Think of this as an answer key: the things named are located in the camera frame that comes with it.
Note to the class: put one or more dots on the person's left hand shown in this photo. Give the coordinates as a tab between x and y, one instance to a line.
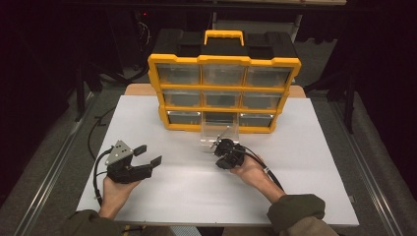
116	196

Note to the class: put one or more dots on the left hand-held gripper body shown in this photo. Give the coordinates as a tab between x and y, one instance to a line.
123	172

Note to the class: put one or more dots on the person's right hand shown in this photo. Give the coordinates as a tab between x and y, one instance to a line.
257	175

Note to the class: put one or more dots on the group of clear organizer bins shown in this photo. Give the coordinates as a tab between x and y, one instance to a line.
178	74

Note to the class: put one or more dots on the metal floor rail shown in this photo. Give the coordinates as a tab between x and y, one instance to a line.
370	183
49	177

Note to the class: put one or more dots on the white board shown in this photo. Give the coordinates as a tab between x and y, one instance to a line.
183	200

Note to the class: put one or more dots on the clear plastic screw drawer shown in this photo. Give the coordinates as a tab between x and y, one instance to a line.
208	134

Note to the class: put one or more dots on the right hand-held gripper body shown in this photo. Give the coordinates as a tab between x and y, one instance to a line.
231	155

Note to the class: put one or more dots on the yellow black organizer cabinet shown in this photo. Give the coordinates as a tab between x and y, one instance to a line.
223	49

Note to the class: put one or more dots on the black metal stand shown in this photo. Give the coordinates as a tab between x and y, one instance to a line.
350	105
80	95

